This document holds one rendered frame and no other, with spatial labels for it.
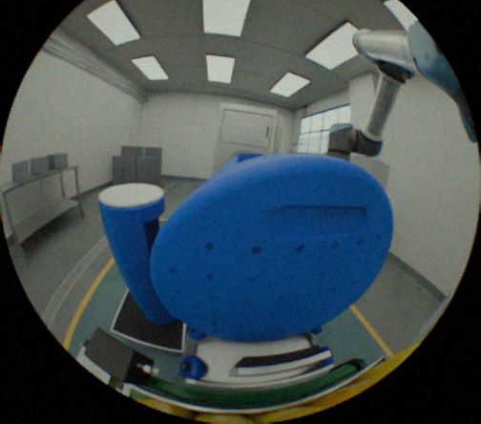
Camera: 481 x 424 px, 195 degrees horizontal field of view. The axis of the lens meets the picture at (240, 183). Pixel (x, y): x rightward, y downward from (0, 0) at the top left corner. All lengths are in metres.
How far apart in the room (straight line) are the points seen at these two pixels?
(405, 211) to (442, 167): 0.99
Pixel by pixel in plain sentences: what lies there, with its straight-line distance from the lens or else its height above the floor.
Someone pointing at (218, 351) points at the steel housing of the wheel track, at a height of 0.93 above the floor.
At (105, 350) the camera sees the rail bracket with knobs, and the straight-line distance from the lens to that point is 0.26.
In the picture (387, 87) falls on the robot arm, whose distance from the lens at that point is 0.62.
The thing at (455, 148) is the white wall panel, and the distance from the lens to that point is 2.95.
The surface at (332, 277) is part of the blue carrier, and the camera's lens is 0.16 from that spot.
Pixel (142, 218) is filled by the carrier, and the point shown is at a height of 0.98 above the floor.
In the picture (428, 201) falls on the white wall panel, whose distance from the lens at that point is 2.85.
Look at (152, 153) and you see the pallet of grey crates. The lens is 4.01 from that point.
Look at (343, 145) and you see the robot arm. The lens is 0.68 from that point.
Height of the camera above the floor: 1.23
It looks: 12 degrees down
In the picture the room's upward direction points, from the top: 8 degrees clockwise
